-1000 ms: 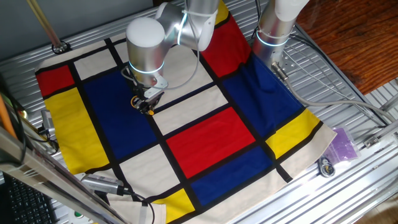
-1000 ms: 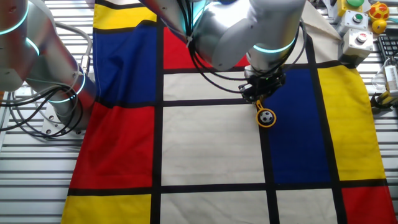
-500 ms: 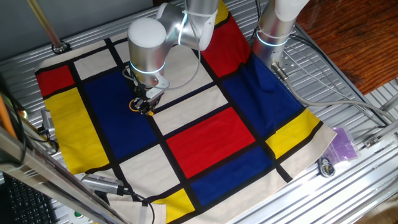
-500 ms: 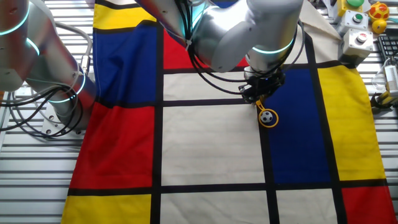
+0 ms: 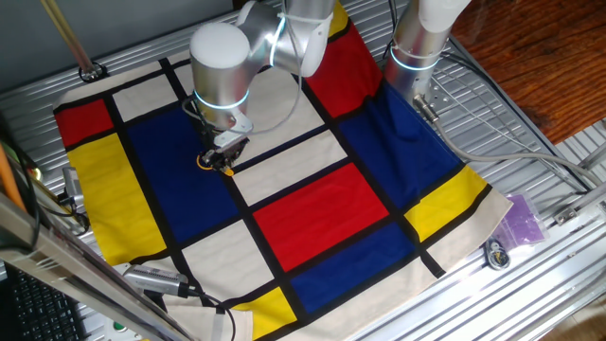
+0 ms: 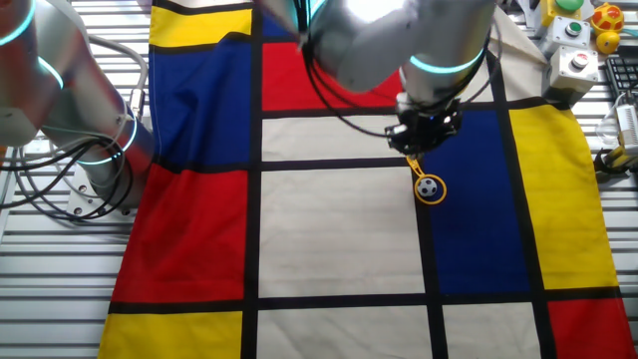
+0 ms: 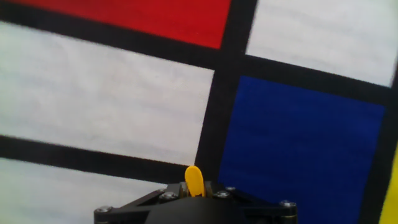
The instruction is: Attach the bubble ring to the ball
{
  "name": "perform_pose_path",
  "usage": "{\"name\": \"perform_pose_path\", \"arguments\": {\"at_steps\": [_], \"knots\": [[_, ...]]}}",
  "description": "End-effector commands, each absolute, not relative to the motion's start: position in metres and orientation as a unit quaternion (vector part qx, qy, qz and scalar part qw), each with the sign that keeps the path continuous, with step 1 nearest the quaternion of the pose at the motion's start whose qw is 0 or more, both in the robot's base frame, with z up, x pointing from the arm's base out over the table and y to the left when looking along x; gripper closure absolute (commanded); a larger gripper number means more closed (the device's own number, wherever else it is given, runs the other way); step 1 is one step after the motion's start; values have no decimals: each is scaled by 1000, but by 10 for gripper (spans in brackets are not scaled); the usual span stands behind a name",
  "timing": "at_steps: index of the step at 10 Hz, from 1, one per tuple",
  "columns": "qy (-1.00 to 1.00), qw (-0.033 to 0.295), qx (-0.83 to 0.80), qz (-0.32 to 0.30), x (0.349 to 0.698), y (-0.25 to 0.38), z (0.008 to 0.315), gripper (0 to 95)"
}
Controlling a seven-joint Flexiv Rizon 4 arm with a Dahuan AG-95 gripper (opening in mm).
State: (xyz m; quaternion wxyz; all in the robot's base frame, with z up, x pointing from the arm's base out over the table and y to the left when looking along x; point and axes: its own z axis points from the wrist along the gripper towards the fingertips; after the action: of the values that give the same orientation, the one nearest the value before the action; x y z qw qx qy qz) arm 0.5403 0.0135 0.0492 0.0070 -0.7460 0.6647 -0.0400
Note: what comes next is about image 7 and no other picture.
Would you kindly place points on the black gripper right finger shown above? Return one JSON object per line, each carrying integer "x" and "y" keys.
{"x": 264, "y": 213}

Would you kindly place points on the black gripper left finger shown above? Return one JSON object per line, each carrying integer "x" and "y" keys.
{"x": 130, "y": 211}

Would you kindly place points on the colour block patterned cloth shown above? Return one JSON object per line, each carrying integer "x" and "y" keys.
{"x": 93, "y": 93}

